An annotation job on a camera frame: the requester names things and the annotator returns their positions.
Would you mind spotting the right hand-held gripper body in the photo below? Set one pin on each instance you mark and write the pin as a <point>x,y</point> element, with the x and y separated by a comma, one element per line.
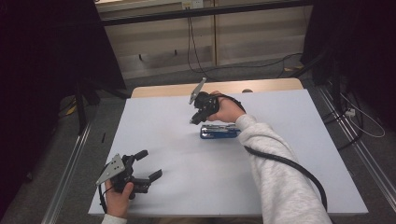
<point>205,104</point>

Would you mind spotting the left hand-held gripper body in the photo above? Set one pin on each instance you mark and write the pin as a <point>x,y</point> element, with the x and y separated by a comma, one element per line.
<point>115,169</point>

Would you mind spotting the blue multi-tool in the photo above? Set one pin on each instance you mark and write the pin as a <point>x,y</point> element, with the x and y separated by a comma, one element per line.
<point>218,131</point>

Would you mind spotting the person's right hand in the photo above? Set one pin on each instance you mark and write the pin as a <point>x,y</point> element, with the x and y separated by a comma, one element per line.
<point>226,109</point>

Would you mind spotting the person's left hand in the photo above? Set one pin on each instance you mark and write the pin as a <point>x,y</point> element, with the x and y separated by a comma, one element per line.
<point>117,200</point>

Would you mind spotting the white table cover sheet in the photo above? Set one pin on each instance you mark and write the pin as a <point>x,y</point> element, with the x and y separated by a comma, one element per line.
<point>174,149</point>

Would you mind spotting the black stand leg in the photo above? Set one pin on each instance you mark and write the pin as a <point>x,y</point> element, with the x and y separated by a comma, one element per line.
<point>81,105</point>

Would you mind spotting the black horizontal bar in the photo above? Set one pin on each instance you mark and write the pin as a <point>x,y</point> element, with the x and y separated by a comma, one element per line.
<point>202,12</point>

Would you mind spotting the black curtain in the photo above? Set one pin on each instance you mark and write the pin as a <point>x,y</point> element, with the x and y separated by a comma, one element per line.
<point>355,46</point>
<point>46,62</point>

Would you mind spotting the white power plug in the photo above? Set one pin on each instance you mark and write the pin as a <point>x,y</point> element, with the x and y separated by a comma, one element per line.
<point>350,112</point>

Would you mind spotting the aluminium floor rail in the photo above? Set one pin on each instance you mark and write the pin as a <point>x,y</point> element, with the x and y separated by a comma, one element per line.
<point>67,174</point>
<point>358,146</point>

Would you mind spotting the white wall outlet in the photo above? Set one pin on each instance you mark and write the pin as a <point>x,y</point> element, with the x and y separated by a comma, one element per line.
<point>192,4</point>

